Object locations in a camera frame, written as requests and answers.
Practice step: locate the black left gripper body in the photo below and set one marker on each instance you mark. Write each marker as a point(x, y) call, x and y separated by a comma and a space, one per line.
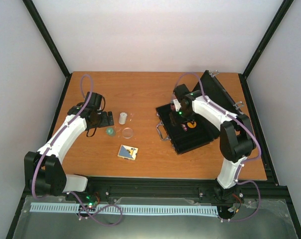
point(100, 122)

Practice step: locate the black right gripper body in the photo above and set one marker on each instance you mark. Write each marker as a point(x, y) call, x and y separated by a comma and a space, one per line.
point(183, 117)

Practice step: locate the yellow big blind button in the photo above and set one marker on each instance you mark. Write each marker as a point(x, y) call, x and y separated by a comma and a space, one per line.
point(191, 124)

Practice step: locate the green poker chip stack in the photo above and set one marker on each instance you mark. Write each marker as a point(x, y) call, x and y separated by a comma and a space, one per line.
point(110, 131)

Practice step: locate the black poker set case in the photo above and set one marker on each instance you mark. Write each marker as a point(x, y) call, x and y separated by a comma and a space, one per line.
point(204, 132)

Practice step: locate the white poker chip stack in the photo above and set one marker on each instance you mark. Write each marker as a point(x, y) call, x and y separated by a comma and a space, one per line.
point(122, 118)

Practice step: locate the clear dealer button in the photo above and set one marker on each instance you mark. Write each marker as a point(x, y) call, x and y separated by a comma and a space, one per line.
point(127, 133)

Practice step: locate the playing card deck box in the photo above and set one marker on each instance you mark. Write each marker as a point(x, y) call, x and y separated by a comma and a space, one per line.
point(128, 152)

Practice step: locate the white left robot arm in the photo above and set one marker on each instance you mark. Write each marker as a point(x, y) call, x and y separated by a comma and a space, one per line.
point(43, 171)

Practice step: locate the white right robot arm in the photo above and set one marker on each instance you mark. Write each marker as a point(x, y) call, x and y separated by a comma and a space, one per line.
point(236, 140)

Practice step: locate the left controller circuit board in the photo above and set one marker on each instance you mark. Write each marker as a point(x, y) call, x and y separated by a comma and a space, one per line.
point(91, 201)

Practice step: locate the controller circuit board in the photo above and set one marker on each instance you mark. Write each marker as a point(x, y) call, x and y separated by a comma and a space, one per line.
point(236, 206)
point(91, 201)

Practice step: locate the right controller circuit board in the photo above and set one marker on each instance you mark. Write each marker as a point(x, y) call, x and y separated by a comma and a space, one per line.
point(236, 206)

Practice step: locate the black aluminium frame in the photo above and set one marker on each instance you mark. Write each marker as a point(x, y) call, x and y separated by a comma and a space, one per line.
point(183, 24)

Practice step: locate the white slotted cable duct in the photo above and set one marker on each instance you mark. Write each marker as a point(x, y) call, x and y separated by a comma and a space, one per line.
point(126, 210)

